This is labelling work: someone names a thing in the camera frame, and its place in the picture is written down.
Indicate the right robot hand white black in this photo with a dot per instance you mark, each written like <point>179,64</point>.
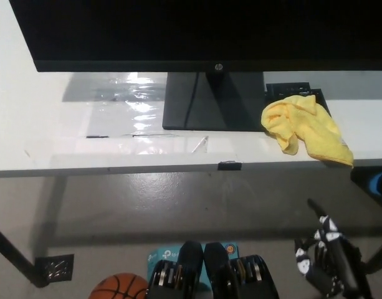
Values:
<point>329,236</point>

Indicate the yellow microfiber cloth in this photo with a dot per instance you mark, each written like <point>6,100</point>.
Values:
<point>315,130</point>

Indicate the black HP monitor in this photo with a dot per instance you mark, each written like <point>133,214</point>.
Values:
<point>178,31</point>

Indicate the black table leg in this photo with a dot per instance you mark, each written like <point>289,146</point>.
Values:
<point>379,255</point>
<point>13,252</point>

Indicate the black box with blue item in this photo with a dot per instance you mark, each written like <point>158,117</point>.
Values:
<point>362,177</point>

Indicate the small black tape strip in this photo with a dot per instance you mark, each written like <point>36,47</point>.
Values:
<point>229,165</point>

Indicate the teal tp-link box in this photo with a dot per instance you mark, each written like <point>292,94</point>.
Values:
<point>165,253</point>

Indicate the orange basketball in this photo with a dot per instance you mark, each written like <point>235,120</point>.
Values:
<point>119,288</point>

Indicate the clear plastic film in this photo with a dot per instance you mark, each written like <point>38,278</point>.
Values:
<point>141,102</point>

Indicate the black floor tape patch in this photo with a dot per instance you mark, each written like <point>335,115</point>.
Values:
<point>55,266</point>

